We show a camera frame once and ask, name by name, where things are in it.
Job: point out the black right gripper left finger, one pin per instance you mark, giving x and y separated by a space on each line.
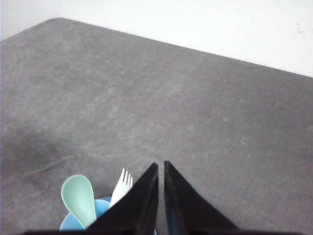
136 211

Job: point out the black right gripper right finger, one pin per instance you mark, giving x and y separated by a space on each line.
186 210

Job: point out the white plastic fork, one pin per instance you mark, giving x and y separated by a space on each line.
124 184

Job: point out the mint green plastic spoon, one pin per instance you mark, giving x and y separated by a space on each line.
78 197

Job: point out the light blue plastic cup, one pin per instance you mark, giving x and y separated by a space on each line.
70 223

